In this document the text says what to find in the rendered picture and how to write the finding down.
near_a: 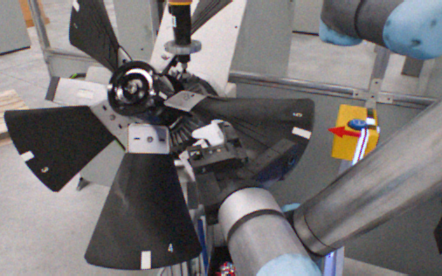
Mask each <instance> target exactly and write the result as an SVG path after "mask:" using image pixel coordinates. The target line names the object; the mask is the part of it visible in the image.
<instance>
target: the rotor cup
mask: <svg viewBox="0 0 442 276"><path fill-rule="evenodd" d="M129 84H136V85H137V90H136V91H135V92H134V93H129V92H128V85H129ZM181 91H184V88H183V83H181V82H180V81H179V80H178V79H177V78H174V77H173V76H171V75H169V74H162V73H160V72H159V71H157V70H156V69H155V67H153V66H152V65H151V64H150V63H148V62H143V61H140V60H133V61H129V62H127V63H124V64H123V65H121V66H120V67H118V68H117V69H116V70H115V71H114V73H113V75H112V77H111V78H110V80H109V81H108V84H107V101H108V103H109V105H110V107H111V108H112V109H113V110H114V111H115V112H116V113H117V114H118V115H120V116H121V117H124V118H128V119H130V120H132V121H135V122H136V123H137V124H149V125H159V126H165V127H168V130H169V132H171V131H172V130H174V129H176V128H177V127H178V126H179V125H180V124H181V123H182V122H183V119H184V118H185V117H183V116H179V115H175V114H168V113H164V112H163V110H164V109H165V108H166V107H167V106H166V105H165V104H164V101H165V100H168V99H170V98H171V97H172V96H174V95H175V94H178V93H180V92H181ZM160 92H161V93H163V94H166V96H167V98H166V99H164V98H163V97H161V95H159V94H160ZM133 118H138V119H140V120H143V121H138V120H136V119H133Z"/></svg>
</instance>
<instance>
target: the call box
mask: <svg viewBox="0 0 442 276"><path fill-rule="evenodd" d="M373 113H374V122H375V123H374V124H373V125H376V130H371V129H369V123H366V124H367V126H366V128H367V130H369V137H368V140H367V141H366V147H365V150H364V152H363V157H365V156H366V155H367V154H368V153H369V152H370V151H371V150H372V149H374V148H375V147H376V142H377V140H378V137H379V134H378V126H377V119H376V109H373ZM353 119H361V120H363V121H365V122H366V108H362V107H352V106H347V105H343V104H341V105H340V109H339V113H338V116H337V119H336V126H335V127H336V128H338V127H342V126H345V129H347V130H351V131H356V132H360V133H361V132H362V129H356V128H352V127H351V125H350V122H351V120H353ZM359 141H360V138H359V137H355V136H351V135H343V136H342V138H341V137H340V136H338V135H334V140H333V145H332V150H331V157H334V158H336V157H337V158H342V159H345V160H349V161H352V162H353V161H354V158H355V156H356V148H357V146H358V142H359Z"/></svg>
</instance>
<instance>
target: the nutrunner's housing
mask: <svg viewBox="0 0 442 276"><path fill-rule="evenodd" d="M170 6H171V17H172V25H173V33H174V42H175V45H190V44H191V33H190V31H191V16H190V4H185V5H174V4H171V5H170ZM177 59H178V62H179V63H182V64H186V63H189V62H190V54H189V55H177Z"/></svg>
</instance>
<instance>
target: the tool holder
mask: <svg viewBox="0 0 442 276"><path fill-rule="evenodd" d="M168 11H169V14H171V6H170V3H168ZM164 47H165V51H166V52H167V53H171V54H175V55H189V54H193V53H196V52H200V51H201V50H202V44H201V41H199V40H196V39H193V38H192V39H191V44H190V45H175V42H174V33H173V39H172V40H169V41H168V42H166V43H165V44H164Z"/></svg>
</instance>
